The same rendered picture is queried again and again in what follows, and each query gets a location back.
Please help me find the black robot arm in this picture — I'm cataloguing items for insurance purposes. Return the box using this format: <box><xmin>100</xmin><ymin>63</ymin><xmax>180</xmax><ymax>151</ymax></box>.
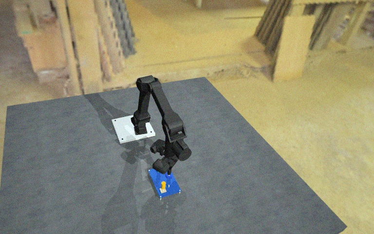
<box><xmin>131</xmin><ymin>75</ymin><xmax>192</xmax><ymax>161</ymax></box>

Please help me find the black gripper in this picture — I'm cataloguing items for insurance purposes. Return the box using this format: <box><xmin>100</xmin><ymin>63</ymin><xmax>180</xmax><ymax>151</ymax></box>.
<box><xmin>152</xmin><ymin>144</ymin><xmax>179</xmax><ymax>174</ymax></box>

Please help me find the blue circuit board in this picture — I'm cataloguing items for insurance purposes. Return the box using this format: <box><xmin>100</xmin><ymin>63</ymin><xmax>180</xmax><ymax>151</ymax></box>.
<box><xmin>148</xmin><ymin>169</ymin><xmax>181</xmax><ymax>200</ymax></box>

